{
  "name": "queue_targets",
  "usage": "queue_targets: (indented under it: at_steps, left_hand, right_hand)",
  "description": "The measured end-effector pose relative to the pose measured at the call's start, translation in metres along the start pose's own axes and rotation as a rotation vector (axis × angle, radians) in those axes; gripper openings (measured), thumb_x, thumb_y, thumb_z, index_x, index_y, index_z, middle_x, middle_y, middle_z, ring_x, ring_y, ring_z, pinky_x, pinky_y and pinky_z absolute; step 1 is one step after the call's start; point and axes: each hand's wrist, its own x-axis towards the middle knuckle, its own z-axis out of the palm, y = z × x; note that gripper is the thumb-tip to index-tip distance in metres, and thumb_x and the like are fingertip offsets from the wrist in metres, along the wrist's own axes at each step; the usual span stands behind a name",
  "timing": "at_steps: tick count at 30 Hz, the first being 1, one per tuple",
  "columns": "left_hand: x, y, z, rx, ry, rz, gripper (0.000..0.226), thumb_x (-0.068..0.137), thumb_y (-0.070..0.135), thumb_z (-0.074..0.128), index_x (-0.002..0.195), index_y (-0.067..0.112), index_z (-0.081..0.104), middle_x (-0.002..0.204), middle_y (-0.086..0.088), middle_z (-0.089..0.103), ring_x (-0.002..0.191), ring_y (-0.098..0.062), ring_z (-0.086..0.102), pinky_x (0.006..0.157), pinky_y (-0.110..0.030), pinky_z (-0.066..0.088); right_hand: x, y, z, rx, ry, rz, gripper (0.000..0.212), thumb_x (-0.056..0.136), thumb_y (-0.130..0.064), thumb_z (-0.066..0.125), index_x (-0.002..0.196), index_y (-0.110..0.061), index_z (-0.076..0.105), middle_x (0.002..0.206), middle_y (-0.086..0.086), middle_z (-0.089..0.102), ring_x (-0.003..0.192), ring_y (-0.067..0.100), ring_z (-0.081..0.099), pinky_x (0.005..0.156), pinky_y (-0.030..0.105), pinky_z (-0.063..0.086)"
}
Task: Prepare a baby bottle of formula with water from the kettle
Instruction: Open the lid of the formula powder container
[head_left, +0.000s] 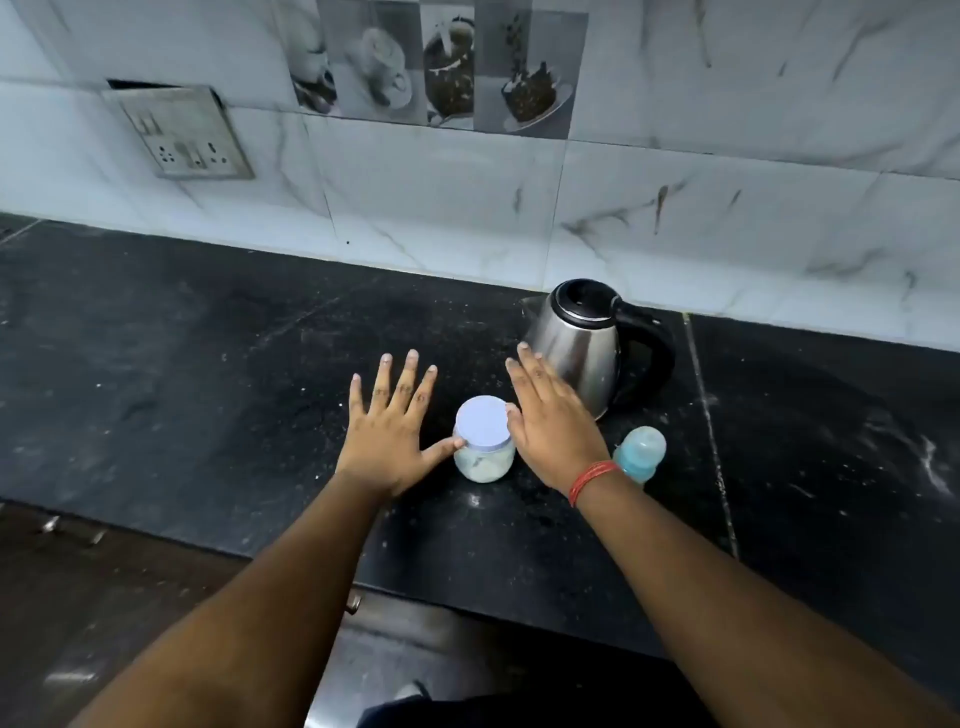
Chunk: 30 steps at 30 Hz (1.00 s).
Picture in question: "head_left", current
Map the clear jar with white lid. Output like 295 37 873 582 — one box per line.
452 395 518 483

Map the person's right hand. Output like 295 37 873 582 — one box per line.
504 342 621 498

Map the person's left forearm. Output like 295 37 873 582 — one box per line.
66 471 393 728

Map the steel electric kettle black handle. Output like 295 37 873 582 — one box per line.
520 278 678 422

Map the grey wall socket plate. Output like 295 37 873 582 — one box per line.
105 78 256 183

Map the person's right forearm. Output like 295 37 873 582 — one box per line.
576 468 960 728

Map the decorative cup picture tile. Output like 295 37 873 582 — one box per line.
270 0 591 142

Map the blue baby bottle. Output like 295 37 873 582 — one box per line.
611 426 668 487

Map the person's left hand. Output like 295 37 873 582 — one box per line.
334 349 467 501

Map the red thread wristband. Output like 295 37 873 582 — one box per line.
567 459 623 510

